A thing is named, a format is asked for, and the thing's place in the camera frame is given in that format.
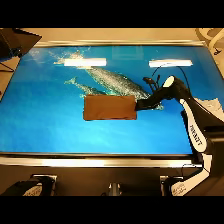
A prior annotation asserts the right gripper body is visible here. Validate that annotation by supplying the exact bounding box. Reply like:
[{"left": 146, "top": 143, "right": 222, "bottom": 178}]
[{"left": 133, "top": 96, "right": 159, "bottom": 112}]

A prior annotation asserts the brown garment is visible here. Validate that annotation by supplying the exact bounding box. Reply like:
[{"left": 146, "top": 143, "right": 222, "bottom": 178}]
[{"left": 82, "top": 94, "right": 138, "bottom": 122}]

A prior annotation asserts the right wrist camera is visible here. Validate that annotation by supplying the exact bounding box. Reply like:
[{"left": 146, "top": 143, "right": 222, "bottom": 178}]
[{"left": 142, "top": 76, "right": 161, "bottom": 93}]

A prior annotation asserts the black cable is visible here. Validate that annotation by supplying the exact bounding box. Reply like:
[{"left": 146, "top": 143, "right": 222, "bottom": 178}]
[{"left": 151, "top": 61, "right": 193, "bottom": 98}]

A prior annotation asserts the silver frame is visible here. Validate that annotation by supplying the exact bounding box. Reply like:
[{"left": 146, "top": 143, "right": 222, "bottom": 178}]
[{"left": 0, "top": 39, "right": 224, "bottom": 197}]

